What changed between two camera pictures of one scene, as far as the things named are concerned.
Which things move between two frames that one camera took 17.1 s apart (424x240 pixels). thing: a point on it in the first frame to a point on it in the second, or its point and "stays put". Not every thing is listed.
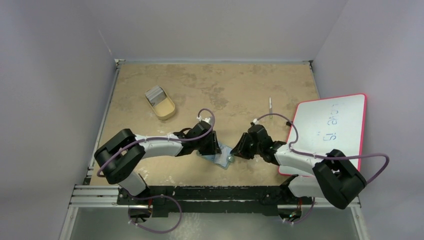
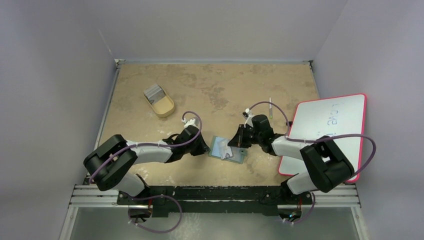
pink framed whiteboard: x=319 y=126 stays put
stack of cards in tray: x=155 y=95 stays put
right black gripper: x=247 y=145 to x=241 y=137
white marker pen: x=270 y=107 stays put
